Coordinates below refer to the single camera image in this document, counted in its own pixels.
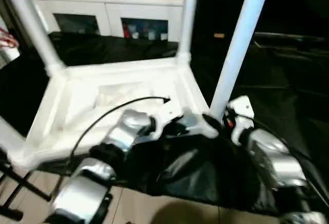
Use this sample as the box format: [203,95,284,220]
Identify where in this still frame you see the white glass-door cabinet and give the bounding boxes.
[34,0,187,43]

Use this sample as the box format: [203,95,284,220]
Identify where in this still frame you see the black metal stand leg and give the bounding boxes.
[0,157,53,221]

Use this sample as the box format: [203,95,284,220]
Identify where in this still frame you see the black plastic table mat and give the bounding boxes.
[0,31,329,217]

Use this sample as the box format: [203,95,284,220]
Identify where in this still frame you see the white plastic table leg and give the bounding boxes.
[0,0,66,77]
[177,0,201,65]
[209,0,274,123]
[0,117,27,158]

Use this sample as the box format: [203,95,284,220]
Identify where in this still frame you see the red wire bundle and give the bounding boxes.
[0,28,19,51]

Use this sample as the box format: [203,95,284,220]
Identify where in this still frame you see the white plastic table top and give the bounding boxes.
[0,54,221,170]

